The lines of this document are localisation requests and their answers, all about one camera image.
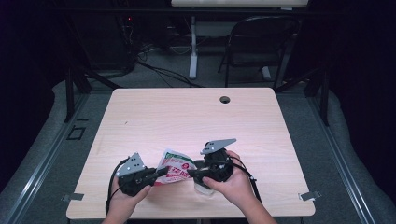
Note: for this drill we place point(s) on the dark equipment with red light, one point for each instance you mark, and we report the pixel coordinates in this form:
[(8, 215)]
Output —
[(129, 19)]

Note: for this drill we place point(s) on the red and clear plastic bag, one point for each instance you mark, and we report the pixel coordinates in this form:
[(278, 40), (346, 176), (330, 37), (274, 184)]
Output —
[(176, 165)]

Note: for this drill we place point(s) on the black metal frame stand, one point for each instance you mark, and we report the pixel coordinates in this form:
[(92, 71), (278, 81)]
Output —
[(323, 96), (69, 93)]

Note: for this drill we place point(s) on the person's right hand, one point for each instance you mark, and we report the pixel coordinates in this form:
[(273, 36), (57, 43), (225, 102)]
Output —
[(239, 189)]

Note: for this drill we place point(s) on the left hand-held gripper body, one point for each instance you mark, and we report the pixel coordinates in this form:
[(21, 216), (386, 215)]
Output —
[(130, 165)]

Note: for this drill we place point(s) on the black folding chair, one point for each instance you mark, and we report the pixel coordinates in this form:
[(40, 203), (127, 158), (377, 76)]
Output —
[(261, 34)]

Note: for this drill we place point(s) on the grey metal table bracket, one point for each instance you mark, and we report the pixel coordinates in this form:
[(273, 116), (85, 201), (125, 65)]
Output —
[(309, 195), (73, 197)]

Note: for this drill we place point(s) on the white desk with white legs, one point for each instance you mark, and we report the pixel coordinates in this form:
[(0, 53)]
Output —
[(239, 2)]

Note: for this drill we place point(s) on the person's left hand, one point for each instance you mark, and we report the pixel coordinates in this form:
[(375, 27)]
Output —
[(121, 205)]

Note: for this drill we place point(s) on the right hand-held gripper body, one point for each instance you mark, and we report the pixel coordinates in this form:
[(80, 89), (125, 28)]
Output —
[(218, 146)]

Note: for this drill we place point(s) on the aluminium floor rail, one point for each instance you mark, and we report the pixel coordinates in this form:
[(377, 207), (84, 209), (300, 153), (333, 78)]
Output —
[(46, 158), (342, 161)]

